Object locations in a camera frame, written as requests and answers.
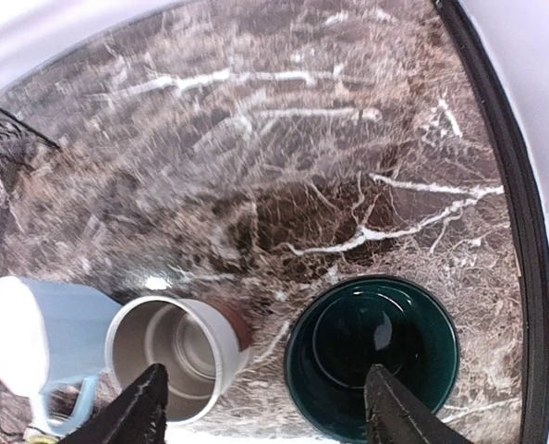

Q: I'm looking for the light blue mug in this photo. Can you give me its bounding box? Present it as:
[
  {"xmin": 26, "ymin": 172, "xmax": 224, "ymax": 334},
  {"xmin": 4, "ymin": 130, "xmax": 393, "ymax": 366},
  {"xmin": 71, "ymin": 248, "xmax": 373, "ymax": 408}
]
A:
[{"xmin": 0, "ymin": 276, "xmax": 120, "ymax": 437}]

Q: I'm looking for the bright green plate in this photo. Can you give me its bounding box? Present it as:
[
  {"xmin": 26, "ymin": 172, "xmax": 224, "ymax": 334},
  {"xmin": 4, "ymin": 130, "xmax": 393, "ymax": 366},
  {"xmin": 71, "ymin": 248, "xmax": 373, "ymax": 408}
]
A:
[{"xmin": 23, "ymin": 433, "xmax": 58, "ymax": 444}]

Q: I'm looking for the white cup with brown band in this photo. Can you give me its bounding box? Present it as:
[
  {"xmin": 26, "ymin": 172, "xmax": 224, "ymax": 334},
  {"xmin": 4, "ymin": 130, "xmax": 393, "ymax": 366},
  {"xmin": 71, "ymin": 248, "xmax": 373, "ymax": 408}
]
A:
[{"xmin": 104, "ymin": 295, "xmax": 251, "ymax": 425}]

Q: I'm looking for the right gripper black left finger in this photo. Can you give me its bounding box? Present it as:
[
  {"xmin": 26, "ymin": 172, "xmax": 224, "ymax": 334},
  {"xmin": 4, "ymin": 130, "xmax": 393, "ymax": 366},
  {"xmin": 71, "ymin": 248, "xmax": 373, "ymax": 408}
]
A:
[{"xmin": 61, "ymin": 364, "xmax": 168, "ymax": 444}]

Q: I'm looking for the dark green mug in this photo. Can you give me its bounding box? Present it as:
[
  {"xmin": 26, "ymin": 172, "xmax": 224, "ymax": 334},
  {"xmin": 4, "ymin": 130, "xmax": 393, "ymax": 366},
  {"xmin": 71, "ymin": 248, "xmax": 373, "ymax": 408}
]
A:
[{"xmin": 285, "ymin": 275, "xmax": 459, "ymax": 443}]

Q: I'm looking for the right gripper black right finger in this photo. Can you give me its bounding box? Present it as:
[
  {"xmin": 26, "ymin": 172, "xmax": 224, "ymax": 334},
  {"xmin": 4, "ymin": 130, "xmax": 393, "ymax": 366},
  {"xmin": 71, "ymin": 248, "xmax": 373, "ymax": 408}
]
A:
[{"xmin": 364, "ymin": 364, "xmax": 469, "ymax": 444}]

